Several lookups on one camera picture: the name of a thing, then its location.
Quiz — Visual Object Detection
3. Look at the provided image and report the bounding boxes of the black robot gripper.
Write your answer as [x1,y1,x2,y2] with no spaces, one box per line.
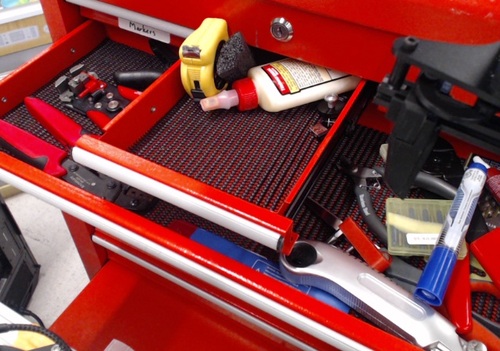
[376,37,499,198]

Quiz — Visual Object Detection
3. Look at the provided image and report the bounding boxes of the round silver drawer lock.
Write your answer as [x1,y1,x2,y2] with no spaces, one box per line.
[270,17,294,42]

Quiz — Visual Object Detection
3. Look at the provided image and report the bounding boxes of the red open upper drawer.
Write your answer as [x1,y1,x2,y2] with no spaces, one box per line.
[0,18,370,256]

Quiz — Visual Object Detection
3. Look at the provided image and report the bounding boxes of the silver knob screw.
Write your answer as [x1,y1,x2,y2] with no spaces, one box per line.
[317,93,345,116]

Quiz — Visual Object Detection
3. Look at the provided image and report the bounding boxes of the yellow clear drill bit case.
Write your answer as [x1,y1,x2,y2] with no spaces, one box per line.
[385,198,453,256]

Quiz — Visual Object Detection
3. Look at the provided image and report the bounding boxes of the white glue bottle red cap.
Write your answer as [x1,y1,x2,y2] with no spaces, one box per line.
[200,59,361,112]

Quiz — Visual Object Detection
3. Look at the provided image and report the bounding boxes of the blue capped white marker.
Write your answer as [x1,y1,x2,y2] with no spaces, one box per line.
[414,156,490,306]

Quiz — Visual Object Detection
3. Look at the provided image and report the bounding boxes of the silver metal utility knife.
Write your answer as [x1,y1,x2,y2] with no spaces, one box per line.
[279,240,487,350]

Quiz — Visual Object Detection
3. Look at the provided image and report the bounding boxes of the black foam sponge block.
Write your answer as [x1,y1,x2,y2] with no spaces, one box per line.
[216,31,256,83]

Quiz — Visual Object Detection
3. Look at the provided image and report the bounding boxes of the blue flat package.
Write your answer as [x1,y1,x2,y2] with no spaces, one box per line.
[189,227,350,313]

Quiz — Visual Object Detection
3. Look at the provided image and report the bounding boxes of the yellow tape measure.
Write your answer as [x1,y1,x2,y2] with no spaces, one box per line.
[179,18,229,101]

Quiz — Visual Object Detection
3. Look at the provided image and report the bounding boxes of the white markers label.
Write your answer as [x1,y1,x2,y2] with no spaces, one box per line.
[118,17,170,44]

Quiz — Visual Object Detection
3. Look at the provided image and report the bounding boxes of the red tool chest cabinet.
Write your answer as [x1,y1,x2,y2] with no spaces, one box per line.
[1,0,499,350]

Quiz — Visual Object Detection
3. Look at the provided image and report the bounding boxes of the black box on floor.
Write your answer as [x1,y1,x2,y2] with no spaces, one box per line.
[1,198,41,310]

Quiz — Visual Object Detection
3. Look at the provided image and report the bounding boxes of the black handled pliers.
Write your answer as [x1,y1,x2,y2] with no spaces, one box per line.
[337,156,457,246]

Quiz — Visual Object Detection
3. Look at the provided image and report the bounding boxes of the red handled cutter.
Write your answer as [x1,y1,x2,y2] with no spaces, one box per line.
[444,228,499,335]

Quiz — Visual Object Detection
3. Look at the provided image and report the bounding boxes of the red black wire stripper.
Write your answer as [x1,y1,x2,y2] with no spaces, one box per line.
[54,63,141,129]

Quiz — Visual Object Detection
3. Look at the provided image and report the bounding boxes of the red handled crimping tool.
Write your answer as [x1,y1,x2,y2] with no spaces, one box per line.
[1,97,158,213]

